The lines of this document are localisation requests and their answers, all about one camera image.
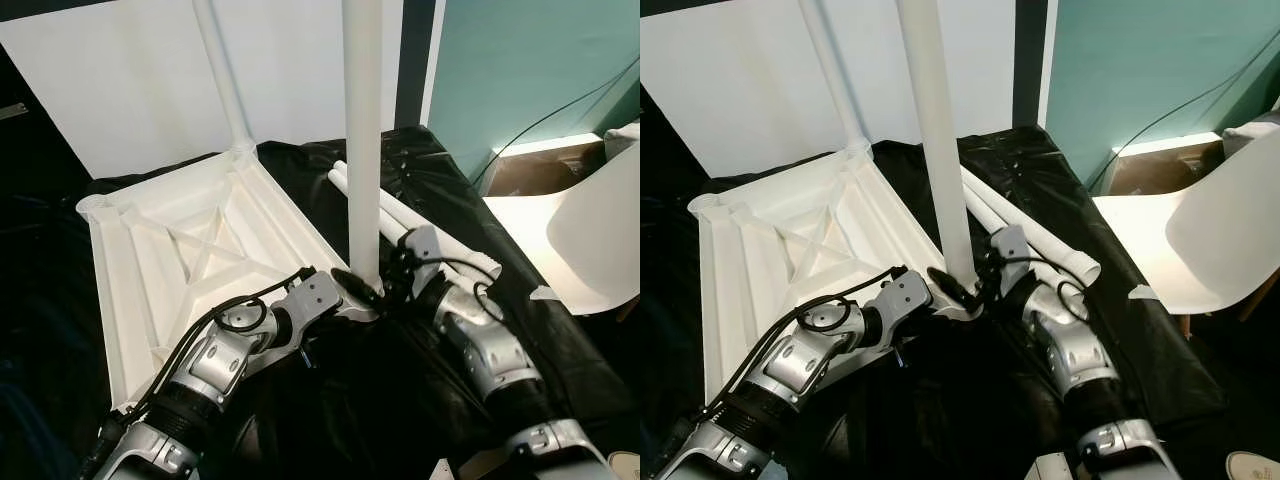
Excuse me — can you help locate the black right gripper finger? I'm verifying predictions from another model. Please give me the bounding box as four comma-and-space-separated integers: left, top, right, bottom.
331, 267, 381, 299
926, 265, 973, 301

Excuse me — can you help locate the white plastic table leg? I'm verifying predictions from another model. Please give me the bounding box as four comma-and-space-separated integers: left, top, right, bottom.
341, 0, 386, 291
893, 0, 978, 291
965, 195, 1011, 241
190, 0, 257, 159
335, 160, 503, 281
960, 163, 1103, 289
797, 0, 873, 156
328, 170, 421, 251

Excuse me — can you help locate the white plastic table top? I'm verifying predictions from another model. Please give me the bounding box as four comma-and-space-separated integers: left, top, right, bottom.
688, 140, 976, 406
78, 145, 376, 413

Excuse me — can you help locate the brown cardboard box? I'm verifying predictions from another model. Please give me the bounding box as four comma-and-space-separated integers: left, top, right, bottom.
1090, 133, 1226, 196
480, 135, 606, 196

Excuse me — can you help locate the black plastic sheet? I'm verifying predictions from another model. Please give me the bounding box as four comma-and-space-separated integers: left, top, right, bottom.
640, 125, 1231, 480
0, 125, 640, 480

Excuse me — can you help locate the white plastic chair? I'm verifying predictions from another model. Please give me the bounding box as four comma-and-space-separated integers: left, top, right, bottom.
483, 120, 640, 316
1092, 110, 1280, 321

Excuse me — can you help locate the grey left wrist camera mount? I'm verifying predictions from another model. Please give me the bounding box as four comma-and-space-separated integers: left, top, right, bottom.
865, 270, 936, 326
270, 270, 346, 331

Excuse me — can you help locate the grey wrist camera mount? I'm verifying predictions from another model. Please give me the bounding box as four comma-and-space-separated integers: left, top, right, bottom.
865, 270, 936, 326
398, 225, 448, 293
270, 270, 346, 331
990, 225, 1036, 291

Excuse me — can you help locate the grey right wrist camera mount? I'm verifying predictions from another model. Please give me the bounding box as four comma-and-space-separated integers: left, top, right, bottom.
990, 225, 1036, 291
398, 225, 448, 293

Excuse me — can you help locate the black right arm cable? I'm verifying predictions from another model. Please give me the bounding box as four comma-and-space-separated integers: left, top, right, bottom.
420, 258, 501, 326
1010, 258, 1091, 321

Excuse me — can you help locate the thin black wall cable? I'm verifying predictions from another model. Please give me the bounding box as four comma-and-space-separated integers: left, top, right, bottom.
470, 55, 640, 191
1085, 55, 1280, 196

